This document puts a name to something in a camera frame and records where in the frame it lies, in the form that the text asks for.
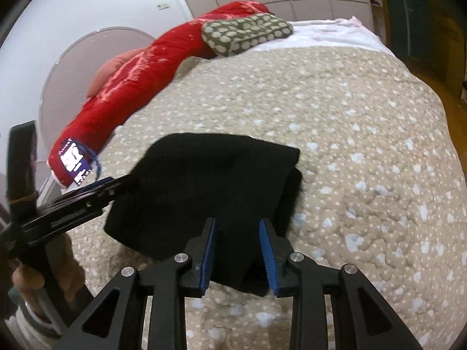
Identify purple tag card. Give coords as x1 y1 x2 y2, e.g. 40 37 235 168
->
59 137 101 186

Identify green patterned pillow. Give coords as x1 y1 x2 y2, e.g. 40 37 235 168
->
201 13 295 57

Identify black pants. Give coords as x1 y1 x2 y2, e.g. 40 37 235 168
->
104 132 304 297

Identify round white headboard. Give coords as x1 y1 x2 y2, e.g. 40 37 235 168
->
38 26 157 144

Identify beige dotted quilt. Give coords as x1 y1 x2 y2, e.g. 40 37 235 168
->
66 44 466 350

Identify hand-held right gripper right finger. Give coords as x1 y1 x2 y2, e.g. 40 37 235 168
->
258 219 424 350

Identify white bed sheet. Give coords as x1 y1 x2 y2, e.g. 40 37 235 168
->
252 16 385 55

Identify person's left hand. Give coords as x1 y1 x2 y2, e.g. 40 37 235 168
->
12 232 86 322

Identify pink pillow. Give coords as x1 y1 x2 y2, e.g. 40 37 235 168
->
87 48 141 98

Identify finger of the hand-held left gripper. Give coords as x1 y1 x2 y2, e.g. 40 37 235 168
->
44 174 137 216
47 176 116 207

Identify red patterned duvet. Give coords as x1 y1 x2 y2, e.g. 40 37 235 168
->
48 1 271 189

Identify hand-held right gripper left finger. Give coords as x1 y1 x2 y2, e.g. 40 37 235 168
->
60 218 219 350

